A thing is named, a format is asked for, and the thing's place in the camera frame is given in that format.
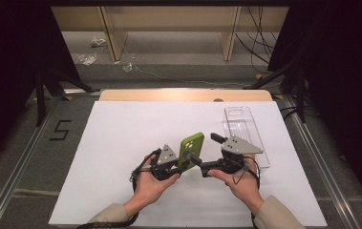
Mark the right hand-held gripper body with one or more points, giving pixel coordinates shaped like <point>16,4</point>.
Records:
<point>237,146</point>

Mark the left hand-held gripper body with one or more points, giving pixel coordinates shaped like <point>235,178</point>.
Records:
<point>167,156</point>

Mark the green cartoon phone case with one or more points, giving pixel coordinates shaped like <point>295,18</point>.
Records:
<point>191,146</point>

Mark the clear plastic packaging tray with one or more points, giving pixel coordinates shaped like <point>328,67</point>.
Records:
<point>244,122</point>

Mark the person's left hand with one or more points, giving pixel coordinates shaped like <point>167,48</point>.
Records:
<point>150,191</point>

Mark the person's right hand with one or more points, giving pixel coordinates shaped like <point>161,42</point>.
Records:
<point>244,186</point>

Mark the white table sheet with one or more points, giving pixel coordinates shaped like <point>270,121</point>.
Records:
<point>121,133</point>

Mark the black metal stand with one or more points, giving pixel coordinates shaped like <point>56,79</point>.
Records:
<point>301,95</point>
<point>40,95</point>

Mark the tiny clear plastic scrap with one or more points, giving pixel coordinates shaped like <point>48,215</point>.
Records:
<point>127,67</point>

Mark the black curtain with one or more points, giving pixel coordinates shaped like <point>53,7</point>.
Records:
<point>6,63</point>
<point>344,79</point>

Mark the large crumpled plastic scrap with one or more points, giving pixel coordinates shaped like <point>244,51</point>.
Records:
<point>86,58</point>

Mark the light wooden shelf unit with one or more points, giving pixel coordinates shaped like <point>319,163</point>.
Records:
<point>169,19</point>

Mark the small crumpled plastic scrap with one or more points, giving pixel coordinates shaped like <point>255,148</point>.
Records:
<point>98,41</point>

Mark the aluminium floor rail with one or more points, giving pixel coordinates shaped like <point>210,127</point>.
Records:
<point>16,178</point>
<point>325,178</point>

